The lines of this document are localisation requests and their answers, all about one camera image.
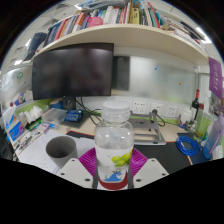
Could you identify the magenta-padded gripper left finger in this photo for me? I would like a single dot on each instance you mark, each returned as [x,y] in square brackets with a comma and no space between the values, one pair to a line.
[75,171]

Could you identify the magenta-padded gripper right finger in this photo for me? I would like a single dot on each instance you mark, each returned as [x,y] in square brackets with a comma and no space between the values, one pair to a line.
[151,170]

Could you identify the clear plastic drink bottle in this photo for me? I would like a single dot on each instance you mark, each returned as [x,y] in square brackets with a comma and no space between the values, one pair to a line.
[114,143]

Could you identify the translucent purple water jug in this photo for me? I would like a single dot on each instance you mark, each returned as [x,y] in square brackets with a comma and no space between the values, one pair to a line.
[213,140]

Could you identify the black desk mat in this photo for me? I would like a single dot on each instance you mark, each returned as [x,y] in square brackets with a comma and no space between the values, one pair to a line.
[160,156]

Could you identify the grey ribbed cup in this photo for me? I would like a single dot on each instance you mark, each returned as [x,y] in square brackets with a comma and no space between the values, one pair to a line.
[61,156]

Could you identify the grey metal laptop stand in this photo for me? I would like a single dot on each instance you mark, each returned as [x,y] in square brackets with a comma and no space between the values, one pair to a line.
[148,131]

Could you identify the handwritten white paper sheet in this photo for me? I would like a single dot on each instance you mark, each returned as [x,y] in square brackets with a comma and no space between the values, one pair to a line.
[36,150]

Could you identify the small blue box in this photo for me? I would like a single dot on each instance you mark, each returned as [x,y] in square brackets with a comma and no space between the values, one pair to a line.
[74,115]

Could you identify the clear plastic box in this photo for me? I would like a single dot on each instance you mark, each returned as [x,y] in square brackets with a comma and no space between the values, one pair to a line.
[55,116]

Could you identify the white round jar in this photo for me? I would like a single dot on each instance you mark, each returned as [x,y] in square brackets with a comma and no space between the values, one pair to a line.
[186,116]

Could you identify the white tissue pack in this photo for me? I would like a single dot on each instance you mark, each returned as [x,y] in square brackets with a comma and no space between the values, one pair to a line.
[30,116]

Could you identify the blue printed booklet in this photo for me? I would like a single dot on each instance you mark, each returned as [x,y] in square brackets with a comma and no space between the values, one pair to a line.
[15,130]

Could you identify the dark wine bottle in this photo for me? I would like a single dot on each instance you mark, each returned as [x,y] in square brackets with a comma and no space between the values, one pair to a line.
[195,103]

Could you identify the black computer monitor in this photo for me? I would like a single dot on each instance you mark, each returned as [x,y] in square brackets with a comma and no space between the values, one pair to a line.
[73,70]

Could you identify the purple hanging pennant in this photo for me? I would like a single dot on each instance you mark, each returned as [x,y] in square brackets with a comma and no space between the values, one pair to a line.
[216,76]

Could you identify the wooden shelf with books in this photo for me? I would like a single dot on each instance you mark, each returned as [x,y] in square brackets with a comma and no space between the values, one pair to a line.
[126,33]

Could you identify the white wall socket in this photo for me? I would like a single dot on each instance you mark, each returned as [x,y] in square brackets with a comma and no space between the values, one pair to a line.
[157,109]
[139,107]
[172,111]

